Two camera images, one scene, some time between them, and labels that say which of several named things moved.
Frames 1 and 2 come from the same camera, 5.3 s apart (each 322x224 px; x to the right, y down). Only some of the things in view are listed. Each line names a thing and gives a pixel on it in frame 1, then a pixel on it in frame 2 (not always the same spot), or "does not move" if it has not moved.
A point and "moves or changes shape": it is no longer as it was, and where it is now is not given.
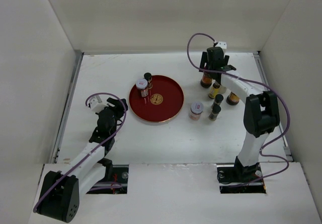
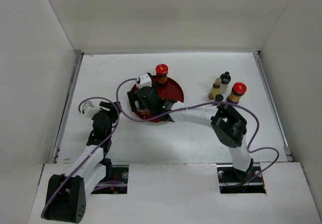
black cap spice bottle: (219, 98) does not move
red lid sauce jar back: (206, 80) -> (161, 70)
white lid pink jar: (196, 108) moves or changes shape
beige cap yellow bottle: (214, 90) does not move
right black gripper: (204, 60) -> (133, 96)
